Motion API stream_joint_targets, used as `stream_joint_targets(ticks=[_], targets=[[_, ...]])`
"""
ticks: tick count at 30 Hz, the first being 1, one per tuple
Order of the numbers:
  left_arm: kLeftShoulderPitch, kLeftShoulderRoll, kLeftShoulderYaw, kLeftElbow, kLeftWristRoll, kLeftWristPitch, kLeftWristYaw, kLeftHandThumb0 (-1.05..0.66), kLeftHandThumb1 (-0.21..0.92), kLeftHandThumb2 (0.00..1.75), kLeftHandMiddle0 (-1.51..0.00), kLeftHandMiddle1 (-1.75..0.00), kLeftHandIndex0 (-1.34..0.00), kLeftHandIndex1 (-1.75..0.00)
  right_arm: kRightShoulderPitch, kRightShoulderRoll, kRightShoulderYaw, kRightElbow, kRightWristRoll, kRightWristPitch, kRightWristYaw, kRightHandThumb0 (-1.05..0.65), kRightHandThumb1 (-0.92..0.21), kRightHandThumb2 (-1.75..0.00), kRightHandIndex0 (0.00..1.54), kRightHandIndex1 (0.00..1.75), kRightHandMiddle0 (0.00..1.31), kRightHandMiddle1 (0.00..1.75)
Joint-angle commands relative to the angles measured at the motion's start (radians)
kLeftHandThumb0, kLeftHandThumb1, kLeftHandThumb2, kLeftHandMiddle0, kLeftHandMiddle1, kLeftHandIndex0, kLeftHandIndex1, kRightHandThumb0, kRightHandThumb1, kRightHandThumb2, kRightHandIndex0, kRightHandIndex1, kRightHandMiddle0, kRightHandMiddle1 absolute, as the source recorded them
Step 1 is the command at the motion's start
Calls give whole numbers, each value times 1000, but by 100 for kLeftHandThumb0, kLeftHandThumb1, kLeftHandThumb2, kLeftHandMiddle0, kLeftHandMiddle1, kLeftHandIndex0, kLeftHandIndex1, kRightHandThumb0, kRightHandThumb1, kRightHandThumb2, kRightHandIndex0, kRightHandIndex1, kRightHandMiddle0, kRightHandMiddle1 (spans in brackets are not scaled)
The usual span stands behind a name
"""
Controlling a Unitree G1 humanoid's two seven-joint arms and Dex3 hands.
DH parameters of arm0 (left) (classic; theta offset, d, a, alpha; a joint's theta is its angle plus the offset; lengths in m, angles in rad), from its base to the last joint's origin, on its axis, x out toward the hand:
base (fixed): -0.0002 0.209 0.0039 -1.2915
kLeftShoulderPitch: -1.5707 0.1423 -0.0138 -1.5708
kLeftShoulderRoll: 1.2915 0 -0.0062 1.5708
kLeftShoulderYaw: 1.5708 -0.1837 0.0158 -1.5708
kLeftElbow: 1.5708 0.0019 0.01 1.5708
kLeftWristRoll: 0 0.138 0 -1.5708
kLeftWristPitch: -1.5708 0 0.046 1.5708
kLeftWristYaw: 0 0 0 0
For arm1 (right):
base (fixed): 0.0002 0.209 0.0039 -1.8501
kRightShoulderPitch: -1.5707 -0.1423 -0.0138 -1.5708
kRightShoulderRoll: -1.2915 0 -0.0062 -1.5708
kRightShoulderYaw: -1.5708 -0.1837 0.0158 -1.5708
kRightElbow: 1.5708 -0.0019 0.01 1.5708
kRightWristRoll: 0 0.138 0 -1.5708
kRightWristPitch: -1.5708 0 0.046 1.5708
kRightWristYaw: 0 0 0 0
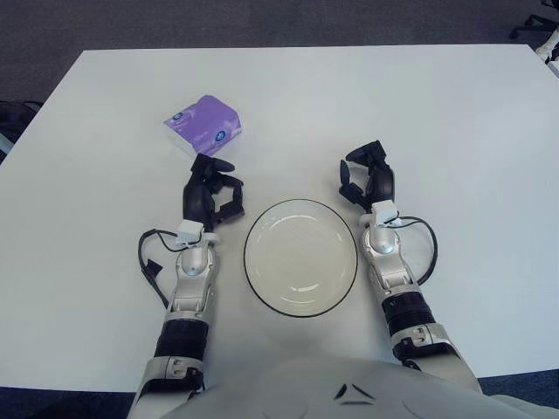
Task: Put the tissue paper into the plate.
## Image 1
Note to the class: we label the white plate black rim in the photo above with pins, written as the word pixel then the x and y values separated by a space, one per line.
pixel 301 257

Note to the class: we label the black bag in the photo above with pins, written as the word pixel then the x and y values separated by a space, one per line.
pixel 13 118

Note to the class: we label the grey robot torso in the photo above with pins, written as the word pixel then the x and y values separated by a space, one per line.
pixel 305 393

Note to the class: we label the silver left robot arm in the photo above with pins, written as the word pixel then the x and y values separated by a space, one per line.
pixel 192 262

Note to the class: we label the black office chair base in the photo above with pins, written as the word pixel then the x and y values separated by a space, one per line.
pixel 535 22

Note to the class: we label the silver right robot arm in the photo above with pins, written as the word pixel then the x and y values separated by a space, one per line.
pixel 384 244

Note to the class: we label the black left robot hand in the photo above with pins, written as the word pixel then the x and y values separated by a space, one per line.
pixel 196 196

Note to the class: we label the purple tissue paper pack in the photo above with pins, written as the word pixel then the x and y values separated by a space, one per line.
pixel 201 122

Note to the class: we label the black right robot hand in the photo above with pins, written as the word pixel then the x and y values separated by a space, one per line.
pixel 384 181

